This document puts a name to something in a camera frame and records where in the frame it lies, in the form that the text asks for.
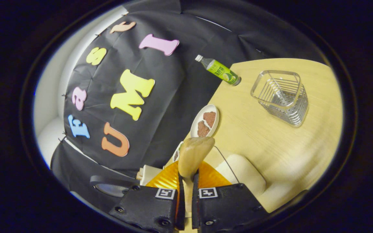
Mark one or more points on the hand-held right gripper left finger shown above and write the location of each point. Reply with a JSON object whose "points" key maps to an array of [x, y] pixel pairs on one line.
{"points": [[147, 207]]}

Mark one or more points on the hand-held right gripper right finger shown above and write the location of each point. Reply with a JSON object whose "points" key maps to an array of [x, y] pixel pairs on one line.
{"points": [[228, 207]]}

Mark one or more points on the dark grey rice cooker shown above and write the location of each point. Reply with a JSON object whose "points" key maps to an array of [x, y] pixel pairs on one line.
{"points": [[112, 189]]}

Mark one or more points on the wooden spoon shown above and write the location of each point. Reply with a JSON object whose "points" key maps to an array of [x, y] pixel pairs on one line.
{"points": [[193, 155]]}

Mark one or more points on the white divided condiment dish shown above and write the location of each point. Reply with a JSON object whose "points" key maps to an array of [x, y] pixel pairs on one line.
{"points": [[176, 153]]}

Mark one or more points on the brown meat piece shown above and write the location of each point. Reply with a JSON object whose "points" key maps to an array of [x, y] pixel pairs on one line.
{"points": [[202, 129], [209, 119]]}

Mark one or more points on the white oval plate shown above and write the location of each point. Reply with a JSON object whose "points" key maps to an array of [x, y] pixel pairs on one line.
{"points": [[196, 124]]}

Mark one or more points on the black backdrop cloth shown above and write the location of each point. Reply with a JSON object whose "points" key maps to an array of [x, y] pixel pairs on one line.
{"points": [[173, 97]]}

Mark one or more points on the green label drink bottle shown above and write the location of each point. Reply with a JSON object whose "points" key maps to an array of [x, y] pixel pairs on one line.
{"points": [[220, 70]]}

